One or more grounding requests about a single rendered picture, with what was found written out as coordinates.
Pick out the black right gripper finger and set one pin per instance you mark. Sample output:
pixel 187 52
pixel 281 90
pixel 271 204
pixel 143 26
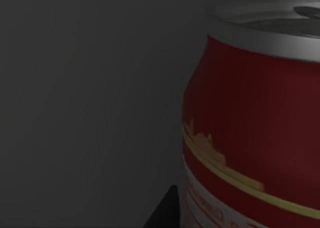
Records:
pixel 168 210

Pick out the red and white can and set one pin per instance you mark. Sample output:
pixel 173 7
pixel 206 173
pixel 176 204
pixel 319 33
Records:
pixel 252 117

